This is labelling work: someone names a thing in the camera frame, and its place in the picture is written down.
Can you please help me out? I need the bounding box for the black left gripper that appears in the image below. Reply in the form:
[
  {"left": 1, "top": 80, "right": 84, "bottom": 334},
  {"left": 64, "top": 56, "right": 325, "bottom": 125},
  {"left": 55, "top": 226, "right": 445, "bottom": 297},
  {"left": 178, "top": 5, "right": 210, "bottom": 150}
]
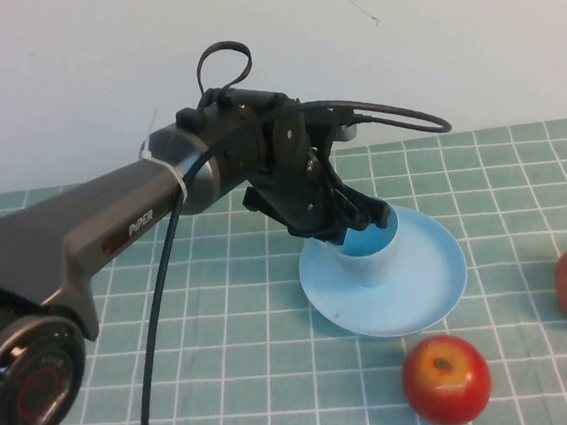
[{"left": 233, "top": 105, "right": 394, "bottom": 256}]

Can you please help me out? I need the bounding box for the light blue plastic cup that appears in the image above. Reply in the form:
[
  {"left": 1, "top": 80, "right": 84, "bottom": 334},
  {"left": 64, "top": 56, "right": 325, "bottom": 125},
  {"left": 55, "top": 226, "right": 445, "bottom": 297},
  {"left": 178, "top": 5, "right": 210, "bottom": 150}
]
[{"left": 323, "top": 200, "right": 405, "bottom": 293}]

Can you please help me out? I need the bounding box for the light blue plastic plate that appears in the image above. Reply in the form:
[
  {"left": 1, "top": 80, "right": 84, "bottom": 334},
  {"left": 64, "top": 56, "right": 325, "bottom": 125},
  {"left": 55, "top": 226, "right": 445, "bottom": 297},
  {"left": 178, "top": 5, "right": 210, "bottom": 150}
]
[{"left": 294, "top": 199, "right": 475, "bottom": 346}]

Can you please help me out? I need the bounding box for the green checked tablecloth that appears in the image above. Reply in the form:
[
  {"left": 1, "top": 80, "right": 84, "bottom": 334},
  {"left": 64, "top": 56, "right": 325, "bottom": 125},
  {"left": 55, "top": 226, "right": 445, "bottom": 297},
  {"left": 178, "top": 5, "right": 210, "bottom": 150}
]
[{"left": 0, "top": 117, "right": 567, "bottom": 425}]

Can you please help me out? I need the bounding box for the white zip tie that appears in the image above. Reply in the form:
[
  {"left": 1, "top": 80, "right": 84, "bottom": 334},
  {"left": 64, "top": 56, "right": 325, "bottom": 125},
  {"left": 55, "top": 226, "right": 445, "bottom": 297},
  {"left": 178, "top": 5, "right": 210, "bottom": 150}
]
[{"left": 133, "top": 105, "right": 192, "bottom": 207}]

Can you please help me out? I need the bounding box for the red apple with yellow top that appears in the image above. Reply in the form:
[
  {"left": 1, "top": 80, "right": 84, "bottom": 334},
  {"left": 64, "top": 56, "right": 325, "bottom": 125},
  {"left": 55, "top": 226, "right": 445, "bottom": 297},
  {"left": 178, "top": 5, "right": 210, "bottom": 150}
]
[{"left": 398, "top": 330, "right": 498, "bottom": 425}]

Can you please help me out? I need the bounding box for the black flat looped cable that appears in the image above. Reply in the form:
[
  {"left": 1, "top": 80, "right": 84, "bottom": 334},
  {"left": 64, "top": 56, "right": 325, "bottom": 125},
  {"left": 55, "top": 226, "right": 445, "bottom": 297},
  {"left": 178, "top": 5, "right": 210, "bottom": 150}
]
[{"left": 193, "top": 38, "right": 257, "bottom": 104}]

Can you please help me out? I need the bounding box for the long black round cable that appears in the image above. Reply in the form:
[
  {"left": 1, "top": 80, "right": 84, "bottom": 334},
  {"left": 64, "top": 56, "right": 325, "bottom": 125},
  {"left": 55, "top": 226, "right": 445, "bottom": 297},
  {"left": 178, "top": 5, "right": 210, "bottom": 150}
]
[{"left": 107, "top": 86, "right": 482, "bottom": 425}]

